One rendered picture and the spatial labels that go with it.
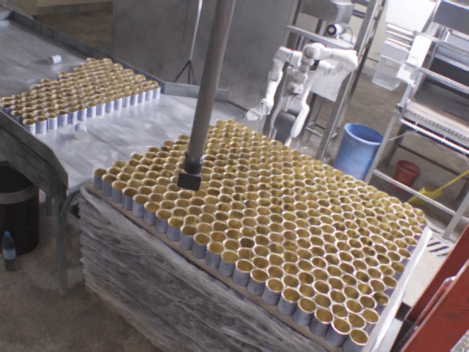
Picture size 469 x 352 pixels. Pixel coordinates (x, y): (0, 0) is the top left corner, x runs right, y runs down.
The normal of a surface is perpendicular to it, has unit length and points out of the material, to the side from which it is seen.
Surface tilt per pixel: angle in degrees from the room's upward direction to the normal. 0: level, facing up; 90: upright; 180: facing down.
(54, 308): 0
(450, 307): 90
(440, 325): 90
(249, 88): 90
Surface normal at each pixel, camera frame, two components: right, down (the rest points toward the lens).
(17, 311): 0.20, -0.82
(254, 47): -0.59, 0.34
